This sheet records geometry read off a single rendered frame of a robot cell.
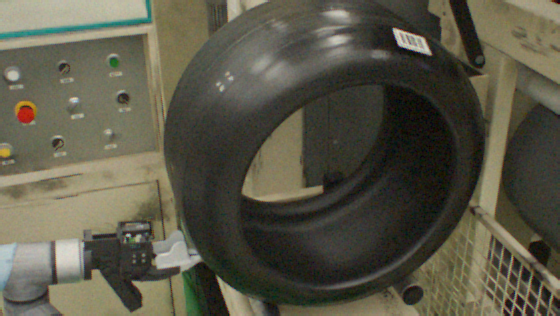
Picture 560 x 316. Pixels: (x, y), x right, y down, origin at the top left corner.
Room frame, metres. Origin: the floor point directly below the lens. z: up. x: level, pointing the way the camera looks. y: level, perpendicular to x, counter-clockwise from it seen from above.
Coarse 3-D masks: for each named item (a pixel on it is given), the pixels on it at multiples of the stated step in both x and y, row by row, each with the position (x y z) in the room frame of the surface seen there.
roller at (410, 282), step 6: (408, 276) 1.02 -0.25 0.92; (402, 282) 1.00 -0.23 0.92; (408, 282) 1.00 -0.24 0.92; (414, 282) 1.00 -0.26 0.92; (396, 288) 1.00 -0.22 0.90; (402, 288) 0.99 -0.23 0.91; (408, 288) 0.98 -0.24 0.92; (414, 288) 0.98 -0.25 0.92; (420, 288) 0.99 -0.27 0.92; (402, 294) 0.98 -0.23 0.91; (408, 294) 0.98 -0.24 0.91; (414, 294) 0.98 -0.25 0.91; (420, 294) 0.98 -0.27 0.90; (402, 300) 0.98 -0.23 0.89; (408, 300) 0.98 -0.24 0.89; (414, 300) 0.98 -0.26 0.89
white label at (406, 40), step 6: (396, 30) 0.98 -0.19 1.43; (396, 36) 0.97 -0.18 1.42; (402, 36) 0.98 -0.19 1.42; (408, 36) 0.98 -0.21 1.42; (414, 36) 0.99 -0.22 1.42; (420, 36) 1.00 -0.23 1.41; (402, 42) 0.96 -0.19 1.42; (408, 42) 0.97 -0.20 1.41; (414, 42) 0.98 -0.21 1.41; (420, 42) 0.98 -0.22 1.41; (414, 48) 0.96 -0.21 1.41; (420, 48) 0.97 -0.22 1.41; (426, 48) 0.98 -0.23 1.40
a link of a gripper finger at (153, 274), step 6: (150, 270) 0.91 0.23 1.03; (156, 270) 0.92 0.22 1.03; (162, 270) 0.92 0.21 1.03; (168, 270) 0.92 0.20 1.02; (174, 270) 0.93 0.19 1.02; (138, 276) 0.91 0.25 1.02; (144, 276) 0.90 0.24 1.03; (150, 276) 0.91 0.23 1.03; (156, 276) 0.91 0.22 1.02; (162, 276) 0.91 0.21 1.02; (168, 276) 0.92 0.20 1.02
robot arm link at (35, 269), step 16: (0, 256) 0.87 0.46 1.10; (16, 256) 0.87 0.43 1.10; (32, 256) 0.88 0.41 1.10; (48, 256) 0.88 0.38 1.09; (0, 272) 0.85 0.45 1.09; (16, 272) 0.85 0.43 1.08; (32, 272) 0.86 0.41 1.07; (48, 272) 0.87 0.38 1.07; (0, 288) 0.85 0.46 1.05; (16, 288) 0.85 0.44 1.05; (32, 288) 0.86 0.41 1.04
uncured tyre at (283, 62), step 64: (320, 0) 1.09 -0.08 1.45; (192, 64) 1.07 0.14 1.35; (256, 64) 0.93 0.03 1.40; (320, 64) 0.92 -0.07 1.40; (384, 64) 0.95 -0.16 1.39; (448, 64) 1.00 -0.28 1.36; (192, 128) 0.92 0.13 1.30; (256, 128) 0.89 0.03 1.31; (384, 128) 1.25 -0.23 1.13; (448, 128) 0.99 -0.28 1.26; (192, 192) 0.89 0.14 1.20; (384, 192) 1.21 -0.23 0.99; (448, 192) 1.00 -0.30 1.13; (256, 256) 0.90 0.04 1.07; (320, 256) 1.11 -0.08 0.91; (384, 256) 1.06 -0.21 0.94
